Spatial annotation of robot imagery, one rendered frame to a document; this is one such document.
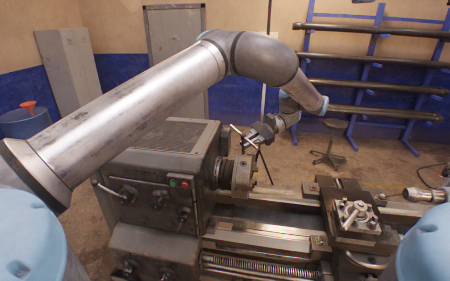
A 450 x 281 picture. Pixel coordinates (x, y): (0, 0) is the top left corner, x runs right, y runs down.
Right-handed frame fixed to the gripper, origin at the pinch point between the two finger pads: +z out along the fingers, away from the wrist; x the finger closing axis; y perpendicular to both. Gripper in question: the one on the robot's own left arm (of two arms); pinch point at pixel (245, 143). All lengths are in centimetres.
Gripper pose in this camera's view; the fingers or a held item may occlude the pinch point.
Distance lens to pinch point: 110.3
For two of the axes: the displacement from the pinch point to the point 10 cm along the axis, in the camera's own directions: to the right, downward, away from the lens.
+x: -5.6, -5.9, 5.9
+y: 1.0, 6.5, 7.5
